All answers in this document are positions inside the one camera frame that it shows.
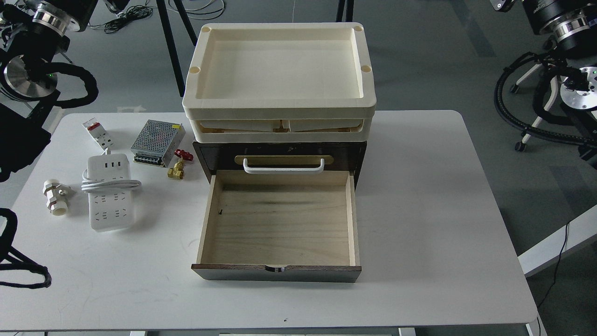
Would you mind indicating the white power strip with cable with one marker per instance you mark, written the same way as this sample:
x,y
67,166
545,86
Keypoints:
x,y
109,187

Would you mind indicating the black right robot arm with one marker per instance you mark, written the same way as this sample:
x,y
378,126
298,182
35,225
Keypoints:
x,y
564,99

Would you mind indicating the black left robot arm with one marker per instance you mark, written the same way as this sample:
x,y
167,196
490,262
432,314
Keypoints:
x,y
29,73

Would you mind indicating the cream plastic tray cabinet top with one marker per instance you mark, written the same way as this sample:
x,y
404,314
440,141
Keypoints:
x,y
280,83

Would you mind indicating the open wooden drawer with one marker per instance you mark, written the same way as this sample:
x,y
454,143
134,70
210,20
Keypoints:
x,y
280,228

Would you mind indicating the metal mesh power supply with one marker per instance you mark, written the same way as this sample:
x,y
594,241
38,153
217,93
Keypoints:
x,y
157,142

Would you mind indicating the white red circuit breaker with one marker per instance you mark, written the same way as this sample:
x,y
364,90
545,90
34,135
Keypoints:
x,y
98,133

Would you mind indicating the white plastic pipe valve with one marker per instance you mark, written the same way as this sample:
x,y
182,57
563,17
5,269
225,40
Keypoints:
x,y
57,195

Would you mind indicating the brass valve red handle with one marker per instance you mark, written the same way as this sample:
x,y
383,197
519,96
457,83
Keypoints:
x,y
177,171

